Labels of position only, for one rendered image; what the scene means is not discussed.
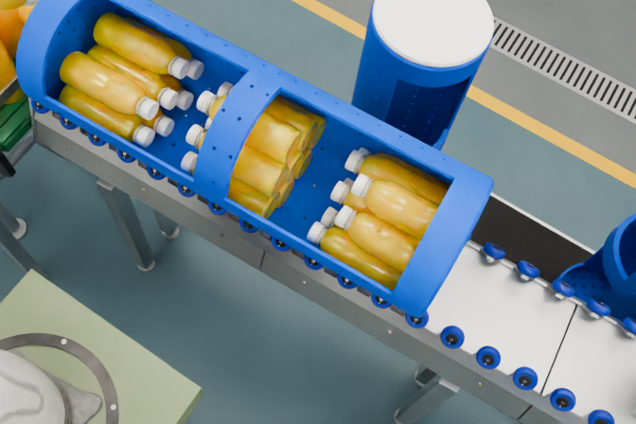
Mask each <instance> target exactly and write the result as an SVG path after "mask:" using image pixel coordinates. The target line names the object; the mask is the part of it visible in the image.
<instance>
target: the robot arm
mask: <svg viewBox="0 0 636 424"><path fill-rule="evenodd" d="M101 408H102V399H101V398H100V397H99V396H98V395H97V394H94V393H89V392H84V391H81V390H79V389H77V388H76V387H74V386H72V385H70V384H69V383H67V382H65V381H63V380H61V379H59V378H57V377H56V376H54V375H52V374H50V373H48V372H47V371H45V370H43V369H42V368H41V367H39V366H37V365H35V364H34V363H32V362H30V361H29V360H28V359H27V357H26V356H25V355H24V354H23V353H22V352H21V351H19V350H18V349H10V350H8V351H5V350H2V349H0V424H87V423H88V422H89V421H90V420H91V419H92V418H93V417H94V416H95V415H97V414H98V413H99V411H100V410H101Z"/></svg>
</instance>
